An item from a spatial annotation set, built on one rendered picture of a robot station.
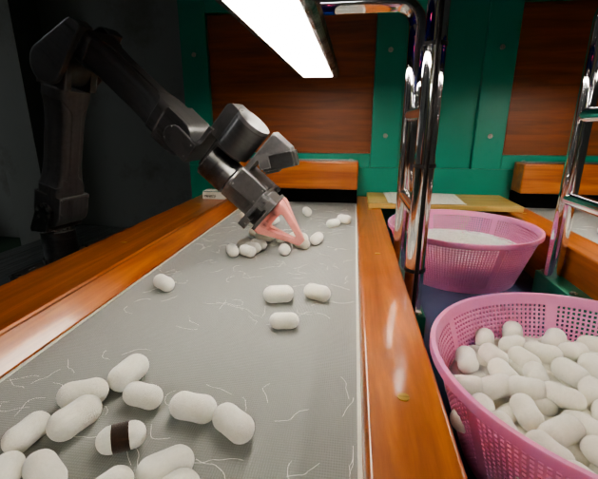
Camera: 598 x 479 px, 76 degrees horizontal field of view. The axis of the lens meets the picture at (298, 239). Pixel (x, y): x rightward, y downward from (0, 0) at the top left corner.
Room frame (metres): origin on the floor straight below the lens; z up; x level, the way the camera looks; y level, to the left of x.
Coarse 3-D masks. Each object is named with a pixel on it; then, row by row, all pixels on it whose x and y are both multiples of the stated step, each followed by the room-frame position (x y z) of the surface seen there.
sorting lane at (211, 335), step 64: (192, 256) 0.60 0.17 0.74; (256, 256) 0.60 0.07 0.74; (320, 256) 0.60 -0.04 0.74; (128, 320) 0.38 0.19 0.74; (192, 320) 0.38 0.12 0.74; (256, 320) 0.38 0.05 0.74; (320, 320) 0.38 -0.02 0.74; (0, 384) 0.27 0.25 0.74; (64, 384) 0.27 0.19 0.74; (192, 384) 0.27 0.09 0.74; (256, 384) 0.27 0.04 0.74; (320, 384) 0.27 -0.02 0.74; (0, 448) 0.21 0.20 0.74; (64, 448) 0.21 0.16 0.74; (192, 448) 0.21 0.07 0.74; (256, 448) 0.21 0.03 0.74; (320, 448) 0.21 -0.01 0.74
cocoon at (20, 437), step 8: (32, 416) 0.21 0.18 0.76; (40, 416) 0.22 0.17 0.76; (48, 416) 0.22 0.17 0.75; (16, 424) 0.21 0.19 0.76; (24, 424) 0.21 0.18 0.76; (32, 424) 0.21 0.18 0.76; (40, 424) 0.21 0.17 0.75; (8, 432) 0.20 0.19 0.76; (16, 432) 0.20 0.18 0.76; (24, 432) 0.20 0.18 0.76; (32, 432) 0.21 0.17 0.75; (40, 432) 0.21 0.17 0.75; (8, 440) 0.20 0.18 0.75; (16, 440) 0.20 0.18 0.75; (24, 440) 0.20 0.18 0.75; (32, 440) 0.20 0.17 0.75; (8, 448) 0.19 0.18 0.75; (16, 448) 0.20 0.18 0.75; (24, 448) 0.20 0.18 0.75
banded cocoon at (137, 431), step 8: (128, 424) 0.21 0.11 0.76; (136, 424) 0.21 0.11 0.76; (144, 424) 0.21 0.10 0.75; (104, 432) 0.20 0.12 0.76; (128, 432) 0.20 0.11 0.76; (136, 432) 0.20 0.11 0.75; (144, 432) 0.21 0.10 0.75; (96, 440) 0.20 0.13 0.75; (104, 440) 0.20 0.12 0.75; (136, 440) 0.20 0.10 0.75; (144, 440) 0.21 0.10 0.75; (96, 448) 0.20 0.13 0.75; (104, 448) 0.20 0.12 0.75
